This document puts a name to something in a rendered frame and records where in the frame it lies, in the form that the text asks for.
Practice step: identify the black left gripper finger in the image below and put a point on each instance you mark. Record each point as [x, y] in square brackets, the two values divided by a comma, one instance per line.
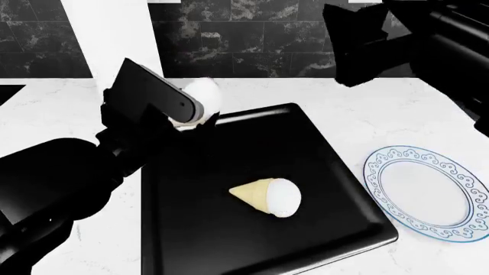
[157, 113]
[208, 126]

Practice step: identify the white ice cream cone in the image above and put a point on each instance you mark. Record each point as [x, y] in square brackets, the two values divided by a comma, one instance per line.
[275, 197]
[206, 94]

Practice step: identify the black square tray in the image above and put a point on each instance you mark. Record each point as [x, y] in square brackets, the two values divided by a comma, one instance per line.
[244, 243]

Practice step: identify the white blue patterned plate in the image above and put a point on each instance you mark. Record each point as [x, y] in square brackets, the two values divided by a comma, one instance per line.
[420, 194]

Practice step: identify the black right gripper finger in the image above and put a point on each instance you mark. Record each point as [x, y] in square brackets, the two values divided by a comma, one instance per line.
[351, 18]
[355, 75]

